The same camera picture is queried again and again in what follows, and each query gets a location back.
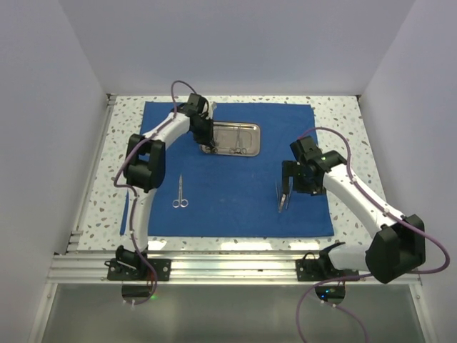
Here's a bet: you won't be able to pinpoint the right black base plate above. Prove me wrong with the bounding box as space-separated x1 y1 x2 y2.
295 252 359 282

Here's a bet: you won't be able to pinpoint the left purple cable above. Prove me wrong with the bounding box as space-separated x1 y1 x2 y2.
113 80 210 305

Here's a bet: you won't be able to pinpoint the steel surgical forceps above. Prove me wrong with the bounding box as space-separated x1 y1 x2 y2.
202 141 219 154

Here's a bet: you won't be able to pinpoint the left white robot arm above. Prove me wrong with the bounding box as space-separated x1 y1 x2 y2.
106 93 214 282

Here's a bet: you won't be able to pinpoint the steel surgical scissors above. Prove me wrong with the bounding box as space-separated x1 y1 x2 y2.
172 175 189 209

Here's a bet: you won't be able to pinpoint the aluminium front rail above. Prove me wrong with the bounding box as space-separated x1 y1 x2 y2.
46 251 302 285

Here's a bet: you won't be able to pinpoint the thin steel tweezers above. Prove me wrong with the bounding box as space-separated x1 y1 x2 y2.
275 180 282 207
284 192 291 210

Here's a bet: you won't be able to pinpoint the blue surgical drape cloth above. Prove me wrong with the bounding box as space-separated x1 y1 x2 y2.
119 101 335 238

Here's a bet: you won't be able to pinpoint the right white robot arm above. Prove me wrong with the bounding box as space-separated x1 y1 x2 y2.
276 136 426 284

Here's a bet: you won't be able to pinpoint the silver instrument tray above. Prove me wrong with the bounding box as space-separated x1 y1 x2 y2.
199 121 261 157

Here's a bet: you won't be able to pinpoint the aluminium left side rail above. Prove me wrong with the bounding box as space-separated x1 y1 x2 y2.
64 94 118 254

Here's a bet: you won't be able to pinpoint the steel hemostat clamp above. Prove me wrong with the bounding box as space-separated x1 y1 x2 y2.
229 127 247 155

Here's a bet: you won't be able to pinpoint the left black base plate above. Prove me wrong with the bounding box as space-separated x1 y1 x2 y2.
104 258 171 282

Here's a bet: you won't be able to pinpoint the broad steel tweezers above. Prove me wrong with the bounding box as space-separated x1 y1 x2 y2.
278 193 287 213

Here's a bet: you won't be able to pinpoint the aluminium rail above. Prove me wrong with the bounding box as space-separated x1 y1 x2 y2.
46 251 302 285
64 94 118 254

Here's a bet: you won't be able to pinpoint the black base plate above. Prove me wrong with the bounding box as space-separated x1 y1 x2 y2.
295 252 359 282
104 258 171 282

